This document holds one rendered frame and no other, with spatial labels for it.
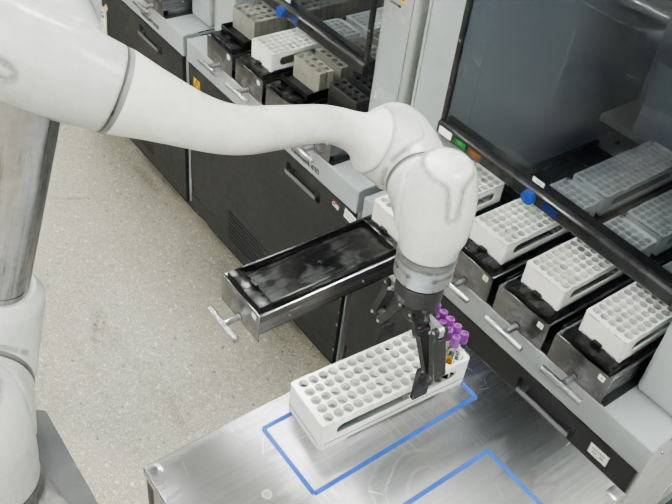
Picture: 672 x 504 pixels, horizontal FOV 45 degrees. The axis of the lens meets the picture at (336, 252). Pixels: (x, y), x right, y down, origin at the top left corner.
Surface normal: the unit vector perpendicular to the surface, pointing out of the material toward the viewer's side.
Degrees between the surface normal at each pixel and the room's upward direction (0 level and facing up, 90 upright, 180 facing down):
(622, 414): 0
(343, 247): 0
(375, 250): 0
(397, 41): 90
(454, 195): 72
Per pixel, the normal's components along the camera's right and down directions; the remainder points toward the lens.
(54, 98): 0.12, 0.72
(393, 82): -0.80, 0.33
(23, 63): 0.25, 0.36
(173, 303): 0.10, -0.74
